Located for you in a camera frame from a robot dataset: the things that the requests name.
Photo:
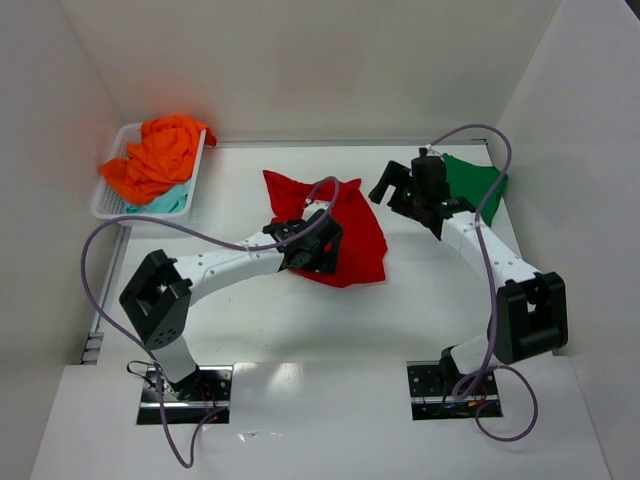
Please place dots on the teal t shirt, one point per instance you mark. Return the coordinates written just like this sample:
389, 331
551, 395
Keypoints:
173, 201

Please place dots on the white plastic basket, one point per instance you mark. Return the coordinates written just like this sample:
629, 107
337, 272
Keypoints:
108, 204

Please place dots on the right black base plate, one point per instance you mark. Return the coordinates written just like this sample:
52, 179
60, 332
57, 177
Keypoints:
431, 399

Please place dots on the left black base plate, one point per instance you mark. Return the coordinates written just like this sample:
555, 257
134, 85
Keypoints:
211, 398

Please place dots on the folded green t shirt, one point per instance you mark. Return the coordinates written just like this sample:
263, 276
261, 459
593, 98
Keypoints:
472, 182

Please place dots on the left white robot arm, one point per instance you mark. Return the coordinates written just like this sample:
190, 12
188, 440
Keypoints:
157, 298

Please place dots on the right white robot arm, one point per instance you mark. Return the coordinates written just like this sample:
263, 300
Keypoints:
528, 307

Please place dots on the orange t shirt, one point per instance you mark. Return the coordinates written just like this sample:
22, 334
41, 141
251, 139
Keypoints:
164, 157

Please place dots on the red t shirt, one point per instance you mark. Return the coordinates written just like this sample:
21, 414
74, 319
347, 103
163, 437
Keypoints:
363, 246

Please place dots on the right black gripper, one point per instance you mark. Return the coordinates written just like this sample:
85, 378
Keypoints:
398, 191

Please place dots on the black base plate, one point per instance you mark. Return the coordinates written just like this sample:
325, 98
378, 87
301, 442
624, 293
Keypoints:
211, 398
431, 399

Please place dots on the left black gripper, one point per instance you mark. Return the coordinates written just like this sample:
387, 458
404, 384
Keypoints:
314, 248

